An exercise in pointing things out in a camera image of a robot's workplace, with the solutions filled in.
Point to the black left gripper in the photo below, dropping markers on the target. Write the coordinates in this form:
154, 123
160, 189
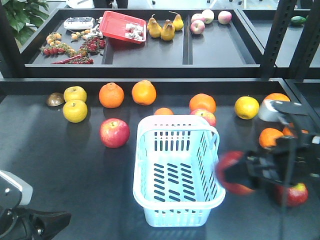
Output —
27, 224

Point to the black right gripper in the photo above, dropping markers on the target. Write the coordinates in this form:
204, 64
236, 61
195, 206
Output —
286, 164

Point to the light blue plastic basket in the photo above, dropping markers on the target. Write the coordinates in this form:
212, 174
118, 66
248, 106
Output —
174, 178

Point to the small orange right left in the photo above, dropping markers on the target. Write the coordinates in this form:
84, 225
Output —
268, 137

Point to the small orange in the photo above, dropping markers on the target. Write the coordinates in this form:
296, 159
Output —
268, 137
163, 111
287, 130

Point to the dark red apple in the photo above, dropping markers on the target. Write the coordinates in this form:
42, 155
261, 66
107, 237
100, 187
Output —
296, 195

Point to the yellow apple right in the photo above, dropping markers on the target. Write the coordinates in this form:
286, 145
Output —
246, 107

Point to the yellow apple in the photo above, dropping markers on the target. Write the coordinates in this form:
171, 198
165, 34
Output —
75, 93
75, 111
246, 107

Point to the orange behind middle apple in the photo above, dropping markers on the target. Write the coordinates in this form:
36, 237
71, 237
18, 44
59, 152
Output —
203, 101

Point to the large orange right rear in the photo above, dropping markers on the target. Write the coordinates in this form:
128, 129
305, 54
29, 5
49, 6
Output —
277, 97

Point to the large orange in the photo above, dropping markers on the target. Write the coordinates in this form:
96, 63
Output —
277, 97
144, 93

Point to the black wood produce display stand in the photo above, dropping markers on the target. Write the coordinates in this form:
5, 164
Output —
71, 170

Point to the yellow apple front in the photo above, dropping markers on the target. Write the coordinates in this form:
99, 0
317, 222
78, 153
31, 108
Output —
75, 111

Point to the yellow apple rear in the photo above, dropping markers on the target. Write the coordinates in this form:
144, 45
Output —
75, 93

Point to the orange with knob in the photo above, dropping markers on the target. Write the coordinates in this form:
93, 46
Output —
111, 95

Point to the black rear display tray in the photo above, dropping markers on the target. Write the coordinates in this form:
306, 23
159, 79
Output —
221, 51

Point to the red plastic tray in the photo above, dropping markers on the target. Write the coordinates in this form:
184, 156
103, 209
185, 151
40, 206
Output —
123, 27

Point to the white remote device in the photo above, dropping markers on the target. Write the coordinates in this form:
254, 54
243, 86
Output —
79, 23

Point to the green potted plant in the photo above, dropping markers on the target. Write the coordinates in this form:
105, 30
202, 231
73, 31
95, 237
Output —
23, 13

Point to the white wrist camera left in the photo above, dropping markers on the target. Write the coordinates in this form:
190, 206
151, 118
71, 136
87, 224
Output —
14, 191

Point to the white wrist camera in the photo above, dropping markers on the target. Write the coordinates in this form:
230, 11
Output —
14, 191
280, 111

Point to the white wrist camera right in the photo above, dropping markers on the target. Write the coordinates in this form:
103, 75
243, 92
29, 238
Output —
280, 111

